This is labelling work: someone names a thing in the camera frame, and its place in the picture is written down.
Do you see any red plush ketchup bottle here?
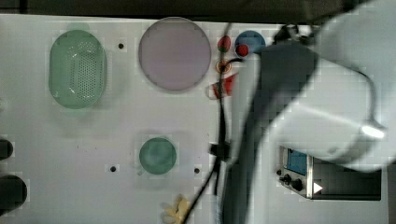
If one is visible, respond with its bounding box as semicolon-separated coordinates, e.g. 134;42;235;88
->
205;73;237;100

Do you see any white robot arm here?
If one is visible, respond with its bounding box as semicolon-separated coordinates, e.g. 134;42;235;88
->
219;0;395;224

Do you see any silver toaster oven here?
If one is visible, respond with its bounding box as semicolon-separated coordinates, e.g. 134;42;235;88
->
276;146;382;201

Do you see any green cup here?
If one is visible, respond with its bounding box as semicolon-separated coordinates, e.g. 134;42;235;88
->
138;137;177;175

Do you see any grey round plate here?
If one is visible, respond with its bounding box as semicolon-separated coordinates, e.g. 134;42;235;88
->
138;17;211;91

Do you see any strawberry toy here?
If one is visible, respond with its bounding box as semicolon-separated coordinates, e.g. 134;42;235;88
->
217;35;231;53

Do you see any red ball toy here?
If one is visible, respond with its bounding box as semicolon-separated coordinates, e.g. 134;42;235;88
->
235;44;249;57

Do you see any blue bowl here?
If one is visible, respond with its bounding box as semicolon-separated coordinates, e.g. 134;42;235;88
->
234;31;266;54

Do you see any yellow banana peel toy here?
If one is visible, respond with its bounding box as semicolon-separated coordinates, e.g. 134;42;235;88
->
162;195;190;224

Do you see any green perforated colander basket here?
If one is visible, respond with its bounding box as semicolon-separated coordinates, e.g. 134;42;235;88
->
49;30;107;109

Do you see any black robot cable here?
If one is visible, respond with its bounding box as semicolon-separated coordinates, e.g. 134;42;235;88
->
181;22;247;224

